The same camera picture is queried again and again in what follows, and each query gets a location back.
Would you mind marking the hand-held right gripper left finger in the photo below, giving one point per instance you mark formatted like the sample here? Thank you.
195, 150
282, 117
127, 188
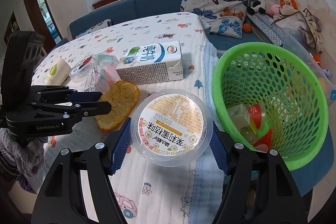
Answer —
120, 145

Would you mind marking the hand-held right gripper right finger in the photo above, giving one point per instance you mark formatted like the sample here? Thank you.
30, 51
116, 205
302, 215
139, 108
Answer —
219, 150

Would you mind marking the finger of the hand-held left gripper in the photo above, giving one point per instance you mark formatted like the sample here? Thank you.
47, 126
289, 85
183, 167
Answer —
102, 108
89, 95

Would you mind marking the orange bread slice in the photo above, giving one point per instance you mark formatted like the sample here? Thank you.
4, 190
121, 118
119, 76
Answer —
123, 98

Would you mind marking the small clear purple-label cup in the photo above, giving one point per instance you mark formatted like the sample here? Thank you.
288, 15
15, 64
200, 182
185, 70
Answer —
78, 70

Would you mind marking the clear plastic wrapper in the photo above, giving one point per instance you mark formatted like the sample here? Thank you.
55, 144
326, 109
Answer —
106, 67

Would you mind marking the white paper cup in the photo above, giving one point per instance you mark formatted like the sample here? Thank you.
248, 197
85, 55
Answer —
55, 70

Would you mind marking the clear plastic labelled container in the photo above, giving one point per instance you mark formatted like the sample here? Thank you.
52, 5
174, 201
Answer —
170, 124

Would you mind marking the white milk carton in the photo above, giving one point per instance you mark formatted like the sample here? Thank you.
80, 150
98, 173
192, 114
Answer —
149, 61

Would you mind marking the green plastic basket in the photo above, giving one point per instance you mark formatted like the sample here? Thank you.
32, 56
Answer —
302, 121

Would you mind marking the person's left forearm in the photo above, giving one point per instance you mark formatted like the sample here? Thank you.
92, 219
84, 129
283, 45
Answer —
26, 158

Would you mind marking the wooden cabinet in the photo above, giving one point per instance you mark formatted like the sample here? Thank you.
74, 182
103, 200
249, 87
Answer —
11, 27

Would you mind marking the patterned white cushion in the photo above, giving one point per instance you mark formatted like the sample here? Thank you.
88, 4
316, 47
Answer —
95, 27

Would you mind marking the blue sofa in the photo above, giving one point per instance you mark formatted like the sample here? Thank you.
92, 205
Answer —
147, 3

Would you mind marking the small orange ball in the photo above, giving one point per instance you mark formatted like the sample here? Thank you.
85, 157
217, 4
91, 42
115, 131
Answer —
246, 27

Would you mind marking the grey patterned folded quilt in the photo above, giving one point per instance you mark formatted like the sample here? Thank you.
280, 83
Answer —
265, 29

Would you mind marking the purple toy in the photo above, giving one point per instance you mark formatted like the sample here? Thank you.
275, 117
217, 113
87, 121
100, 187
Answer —
325, 73

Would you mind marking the clear plastic storage box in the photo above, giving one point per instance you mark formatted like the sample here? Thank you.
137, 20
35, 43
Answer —
296, 43

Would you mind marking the orange toy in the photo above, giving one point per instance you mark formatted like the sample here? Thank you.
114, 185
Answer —
316, 58

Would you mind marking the butterfly print pillow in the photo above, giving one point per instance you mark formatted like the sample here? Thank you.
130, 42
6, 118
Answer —
210, 8

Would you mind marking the pink plush toy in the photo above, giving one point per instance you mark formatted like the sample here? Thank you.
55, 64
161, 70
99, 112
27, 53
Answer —
274, 10

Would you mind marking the beige patterned cloth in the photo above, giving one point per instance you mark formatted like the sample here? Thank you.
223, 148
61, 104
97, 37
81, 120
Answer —
309, 27

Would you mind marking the orange fox plush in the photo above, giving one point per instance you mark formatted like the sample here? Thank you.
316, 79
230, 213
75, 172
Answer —
287, 5

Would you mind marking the wooden door frame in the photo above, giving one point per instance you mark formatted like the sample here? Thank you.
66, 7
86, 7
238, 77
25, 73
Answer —
29, 3

